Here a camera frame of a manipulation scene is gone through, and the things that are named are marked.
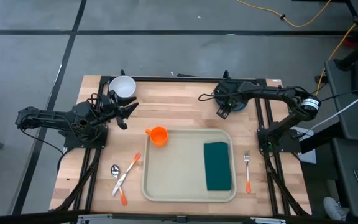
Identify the orange plastic mug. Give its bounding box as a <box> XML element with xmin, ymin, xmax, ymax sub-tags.
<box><xmin>145</xmin><ymin>126</ymin><xmax>169</xmax><ymax>147</ymax></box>

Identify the orange-handled metal knife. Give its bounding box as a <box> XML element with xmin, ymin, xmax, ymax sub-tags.
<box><xmin>112</xmin><ymin>152</ymin><xmax>142</xmax><ymax>197</ymax></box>

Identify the white cable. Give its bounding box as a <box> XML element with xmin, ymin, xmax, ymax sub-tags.
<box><xmin>309</xmin><ymin>85</ymin><xmax>358</xmax><ymax>131</ymax></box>

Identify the yellow extension cable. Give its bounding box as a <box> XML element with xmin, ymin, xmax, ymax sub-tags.
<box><xmin>236</xmin><ymin>0</ymin><xmax>333</xmax><ymax>28</ymax></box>
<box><xmin>314</xmin><ymin>1</ymin><xmax>358</xmax><ymax>97</ymax></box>

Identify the person's red shoe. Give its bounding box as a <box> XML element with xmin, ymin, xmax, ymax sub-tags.
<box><xmin>342</xmin><ymin>35</ymin><xmax>358</xmax><ymax>48</ymax></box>

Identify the black aluminium table frame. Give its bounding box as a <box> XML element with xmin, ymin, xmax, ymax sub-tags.
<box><xmin>51</xmin><ymin>70</ymin><xmax>312</xmax><ymax>217</ymax></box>

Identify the black mount bar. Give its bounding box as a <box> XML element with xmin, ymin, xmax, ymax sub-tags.
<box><xmin>0</xmin><ymin>210</ymin><xmax>358</xmax><ymax>224</ymax></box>

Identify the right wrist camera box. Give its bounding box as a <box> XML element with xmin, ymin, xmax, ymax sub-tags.
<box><xmin>216</xmin><ymin>104</ymin><xmax>233</xmax><ymax>120</ymax></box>

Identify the orange-handled metal spoon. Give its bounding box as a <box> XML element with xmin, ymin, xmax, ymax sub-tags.
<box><xmin>110</xmin><ymin>164</ymin><xmax>128</xmax><ymax>207</ymax></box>

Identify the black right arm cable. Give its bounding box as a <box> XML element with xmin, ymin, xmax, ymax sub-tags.
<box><xmin>198</xmin><ymin>92</ymin><xmax>226</xmax><ymax>103</ymax></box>

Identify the dark grey side desk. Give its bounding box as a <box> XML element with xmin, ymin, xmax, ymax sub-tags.
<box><xmin>324</xmin><ymin>58</ymin><xmax>358</xmax><ymax>218</ymax></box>

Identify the white bowl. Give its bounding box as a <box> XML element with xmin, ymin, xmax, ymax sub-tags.
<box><xmin>108</xmin><ymin>75</ymin><xmax>137</xmax><ymax>98</ymax></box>

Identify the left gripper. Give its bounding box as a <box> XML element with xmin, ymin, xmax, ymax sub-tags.
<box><xmin>99</xmin><ymin>93</ymin><xmax>140</xmax><ymax>123</ymax></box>

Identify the person's grey shoe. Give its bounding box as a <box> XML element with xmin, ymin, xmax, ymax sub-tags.
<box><xmin>323</xmin><ymin>196</ymin><xmax>350</xmax><ymax>222</ymax></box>

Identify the orange-handled metal fork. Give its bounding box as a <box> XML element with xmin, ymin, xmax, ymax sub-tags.
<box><xmin>244</xmin><ymin>151</ymin><xmax>252</xmax><ymax>194</ymax></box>

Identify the beige plastic tray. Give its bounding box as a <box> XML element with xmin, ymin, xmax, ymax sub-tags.
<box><xmin>141</xmin><ymin>128</ymin><xmax>238</xmax><ymax>203</ymax></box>

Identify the dark green napkin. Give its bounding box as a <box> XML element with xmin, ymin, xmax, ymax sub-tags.
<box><xmin>203</xmin><ymin>141</ymin><xmax>232</xmax><ymax>192</ymax></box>

